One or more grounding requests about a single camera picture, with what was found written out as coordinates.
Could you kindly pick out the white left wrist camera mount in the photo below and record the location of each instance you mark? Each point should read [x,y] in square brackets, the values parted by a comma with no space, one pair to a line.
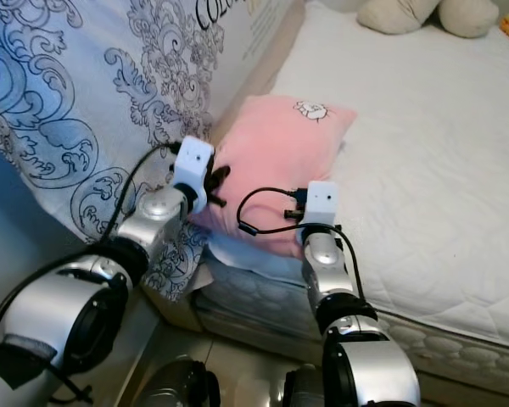
[192,163]

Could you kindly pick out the beige bed side board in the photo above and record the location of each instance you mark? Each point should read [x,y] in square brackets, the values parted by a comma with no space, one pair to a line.
[263,59]

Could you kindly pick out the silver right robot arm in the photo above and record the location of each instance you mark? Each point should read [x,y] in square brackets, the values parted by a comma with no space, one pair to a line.
[365,356]

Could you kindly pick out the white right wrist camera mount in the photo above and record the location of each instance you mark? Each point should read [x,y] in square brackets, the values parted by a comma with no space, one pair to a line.
[321,202]

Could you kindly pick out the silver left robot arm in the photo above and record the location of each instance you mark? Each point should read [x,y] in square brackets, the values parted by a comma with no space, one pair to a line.
[59,314]

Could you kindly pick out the blue floral patterned sheet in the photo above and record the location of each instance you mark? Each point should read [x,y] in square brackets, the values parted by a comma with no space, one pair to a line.
[85,85]

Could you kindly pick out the cream plush toy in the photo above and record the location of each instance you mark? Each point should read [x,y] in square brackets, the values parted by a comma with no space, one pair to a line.
[416,13]

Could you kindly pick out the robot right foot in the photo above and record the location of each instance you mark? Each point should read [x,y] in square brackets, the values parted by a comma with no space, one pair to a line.
[301,390]

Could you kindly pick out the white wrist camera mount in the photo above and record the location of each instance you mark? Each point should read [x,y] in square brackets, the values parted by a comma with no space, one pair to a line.
[192,163]
[321,202]

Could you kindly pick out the white quilted mattress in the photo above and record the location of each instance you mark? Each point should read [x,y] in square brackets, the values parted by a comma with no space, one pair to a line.
[433,153]

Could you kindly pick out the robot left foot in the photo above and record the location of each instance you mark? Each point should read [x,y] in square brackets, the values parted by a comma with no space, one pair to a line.
[174,386]

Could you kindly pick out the pink pillow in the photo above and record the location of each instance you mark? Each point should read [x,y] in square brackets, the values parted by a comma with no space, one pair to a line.
[280,144]

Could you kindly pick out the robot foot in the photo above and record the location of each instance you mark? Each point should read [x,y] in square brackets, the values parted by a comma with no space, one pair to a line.
[301,390]
[174,386]

